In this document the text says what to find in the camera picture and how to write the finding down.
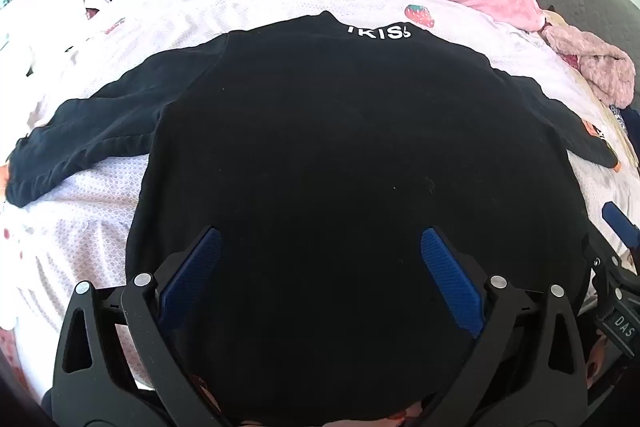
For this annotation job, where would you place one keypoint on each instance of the black sweater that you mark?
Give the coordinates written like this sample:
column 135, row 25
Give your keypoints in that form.
column 350, row 157

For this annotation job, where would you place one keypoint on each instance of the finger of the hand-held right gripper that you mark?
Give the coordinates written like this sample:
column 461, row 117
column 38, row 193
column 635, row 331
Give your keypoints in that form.
column 602, row 264
column 620, row 223

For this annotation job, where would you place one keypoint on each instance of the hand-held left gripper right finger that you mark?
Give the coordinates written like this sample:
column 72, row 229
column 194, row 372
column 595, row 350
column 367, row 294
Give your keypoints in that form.
column 450, row 277

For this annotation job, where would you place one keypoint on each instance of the pale yellow blanket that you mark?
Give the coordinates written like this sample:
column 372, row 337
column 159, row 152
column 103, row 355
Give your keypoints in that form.
column 617, row 132

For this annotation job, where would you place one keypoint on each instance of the dark blue cloth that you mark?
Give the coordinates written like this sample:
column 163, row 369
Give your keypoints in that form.
column 631, row 119

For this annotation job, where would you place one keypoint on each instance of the pink fluffy garment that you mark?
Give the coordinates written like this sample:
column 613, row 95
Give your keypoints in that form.
column 600, row 62

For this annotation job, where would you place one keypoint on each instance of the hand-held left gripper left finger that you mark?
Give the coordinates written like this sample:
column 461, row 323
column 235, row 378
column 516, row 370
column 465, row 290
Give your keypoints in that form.
column 192, row 272

